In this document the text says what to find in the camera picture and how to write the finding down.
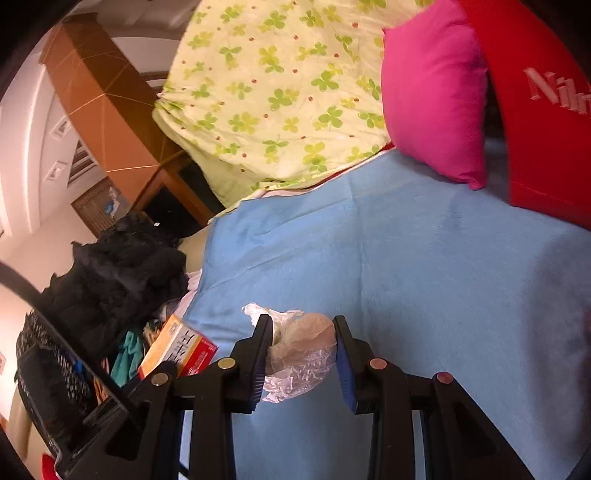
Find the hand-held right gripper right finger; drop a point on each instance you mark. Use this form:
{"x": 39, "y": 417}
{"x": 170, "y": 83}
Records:
{"x": 346, "y": 374}

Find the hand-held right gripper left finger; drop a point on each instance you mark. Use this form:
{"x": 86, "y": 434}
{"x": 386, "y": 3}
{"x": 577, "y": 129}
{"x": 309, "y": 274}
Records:
{"x": 258, "y": 383}

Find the clear plastic bag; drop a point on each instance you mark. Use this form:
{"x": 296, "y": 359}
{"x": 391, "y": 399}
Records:
{"x": 300, "y": 350}

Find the orange white carton box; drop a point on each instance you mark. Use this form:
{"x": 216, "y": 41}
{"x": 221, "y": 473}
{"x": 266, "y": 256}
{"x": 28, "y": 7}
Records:
{"x": 178, "y": 344}

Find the speckled black white garment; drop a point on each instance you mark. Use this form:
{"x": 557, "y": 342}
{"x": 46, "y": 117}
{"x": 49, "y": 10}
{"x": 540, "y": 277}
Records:
{"x": 51, "y": 364}

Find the teal garment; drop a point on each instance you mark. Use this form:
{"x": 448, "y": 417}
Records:
{"x": 127, "y": 360}

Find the black clothes pile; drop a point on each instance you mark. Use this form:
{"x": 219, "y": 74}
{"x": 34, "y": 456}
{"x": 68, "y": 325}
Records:
{"x": 120, "y": 277}

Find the red cloth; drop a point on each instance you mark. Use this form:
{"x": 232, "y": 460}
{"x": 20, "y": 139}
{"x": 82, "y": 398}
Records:
{"x": 47, "y": 468}

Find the light blue blanket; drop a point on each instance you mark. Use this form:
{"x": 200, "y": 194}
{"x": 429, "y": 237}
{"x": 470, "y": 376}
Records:
{"x": 415, "y": 258}

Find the brown lattice panel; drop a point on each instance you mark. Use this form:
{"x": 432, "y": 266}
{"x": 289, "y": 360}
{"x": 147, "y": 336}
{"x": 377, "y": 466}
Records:
{"x": 94, "y": 207}

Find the ceiling air vent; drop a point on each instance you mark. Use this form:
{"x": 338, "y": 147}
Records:
{"x": 83, "y": 161}

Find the brown wooden wardrobe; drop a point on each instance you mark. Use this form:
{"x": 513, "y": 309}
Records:
{"x": 106, "y": 92}

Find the floral yellow green pillow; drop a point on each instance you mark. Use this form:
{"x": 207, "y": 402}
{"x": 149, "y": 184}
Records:
{"x": 277, "y": 92}

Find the pink pillow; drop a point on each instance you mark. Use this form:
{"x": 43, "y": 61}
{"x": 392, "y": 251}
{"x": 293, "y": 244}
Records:
{"x": 434, "y": 92}

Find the red bag with white print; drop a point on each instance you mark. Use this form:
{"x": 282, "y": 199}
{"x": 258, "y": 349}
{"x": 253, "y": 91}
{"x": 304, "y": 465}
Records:
{"x": 545, "y": 138}

